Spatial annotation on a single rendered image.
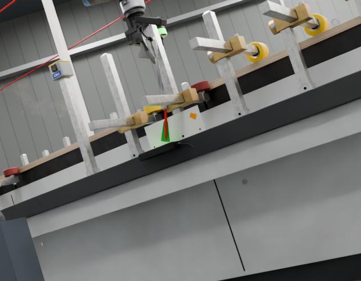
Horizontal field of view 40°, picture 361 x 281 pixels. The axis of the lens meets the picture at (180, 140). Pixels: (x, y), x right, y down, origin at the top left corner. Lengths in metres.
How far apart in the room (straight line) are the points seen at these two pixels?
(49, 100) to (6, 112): 0.59
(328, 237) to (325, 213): 0.09
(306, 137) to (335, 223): 0.39
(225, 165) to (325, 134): 0.39
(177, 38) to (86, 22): 1.25
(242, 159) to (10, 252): 0.84
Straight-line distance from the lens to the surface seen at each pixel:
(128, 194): 2.12
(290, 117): 1.69
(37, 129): 6.87
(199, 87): 2.01
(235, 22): 7.00
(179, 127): 1.90
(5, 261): 1.51
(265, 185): 2.02
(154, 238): 2.34
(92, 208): 2.26
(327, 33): 1.90
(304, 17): 1.71
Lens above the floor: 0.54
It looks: 5 degrees up
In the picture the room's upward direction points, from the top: 18 degrees counter-clockwise
